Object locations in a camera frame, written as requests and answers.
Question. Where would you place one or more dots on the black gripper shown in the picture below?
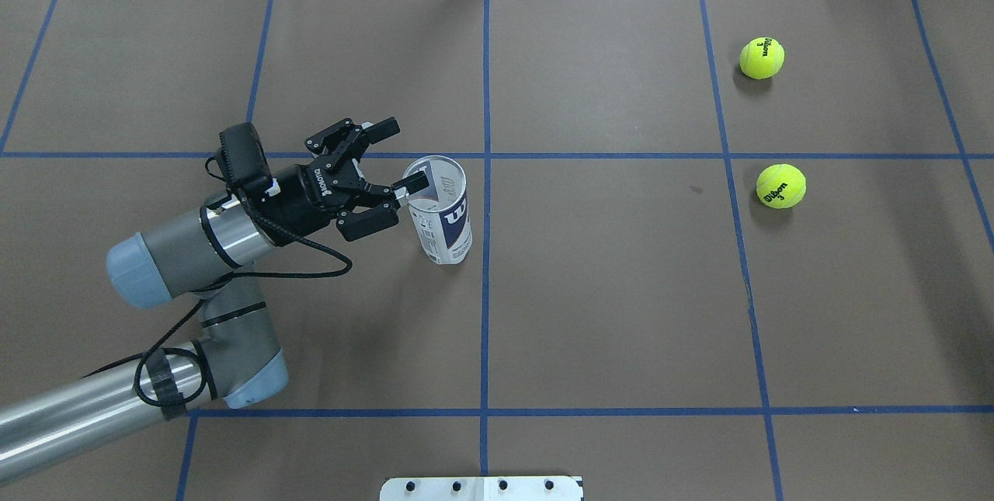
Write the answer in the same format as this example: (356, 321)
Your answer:
(292, 194)

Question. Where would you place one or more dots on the white blue tennis ball can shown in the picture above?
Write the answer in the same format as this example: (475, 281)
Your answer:
(440, 212)

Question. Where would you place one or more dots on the yellow tennis ball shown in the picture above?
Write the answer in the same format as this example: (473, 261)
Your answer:
(762, 58)
(781, 186)

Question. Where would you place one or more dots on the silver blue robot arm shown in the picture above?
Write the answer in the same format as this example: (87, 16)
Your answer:
(260, 225)

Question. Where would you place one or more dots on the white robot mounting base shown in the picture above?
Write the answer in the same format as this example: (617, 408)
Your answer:
(528, 487)

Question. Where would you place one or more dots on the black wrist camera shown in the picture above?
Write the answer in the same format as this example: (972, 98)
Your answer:
(241, 159)

